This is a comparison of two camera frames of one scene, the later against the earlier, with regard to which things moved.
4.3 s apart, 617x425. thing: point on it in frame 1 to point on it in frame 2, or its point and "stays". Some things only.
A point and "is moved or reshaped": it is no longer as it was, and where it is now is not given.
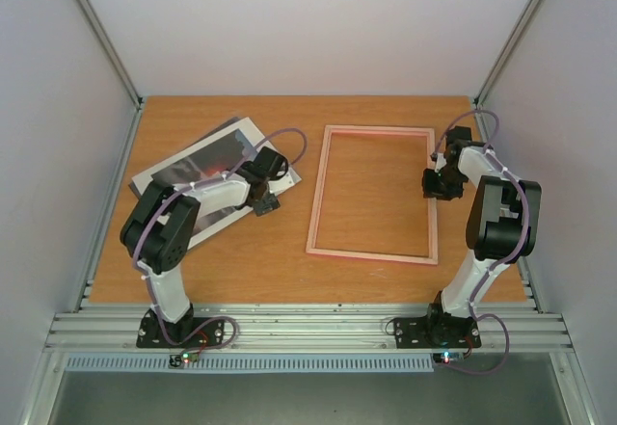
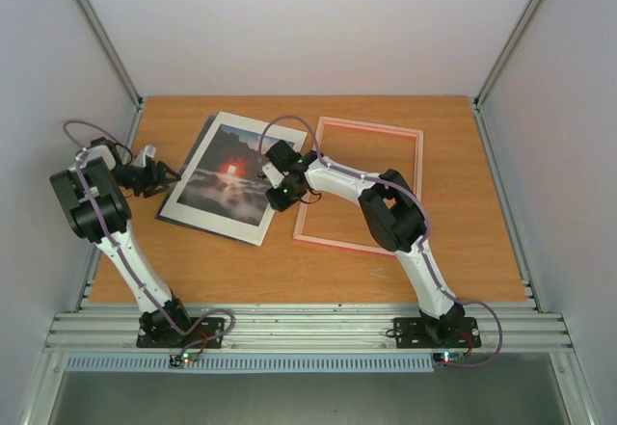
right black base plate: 436,332 stays
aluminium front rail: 305,328 stays
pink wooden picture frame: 433,234 to 319,127
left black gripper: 261,207 to 157,180
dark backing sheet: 131,186 to 180,176
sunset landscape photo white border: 216,155 is moved or reshaped
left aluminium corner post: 97,30 stays
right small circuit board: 448,358 stays
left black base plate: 206,332 stays
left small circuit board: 185,358 stays
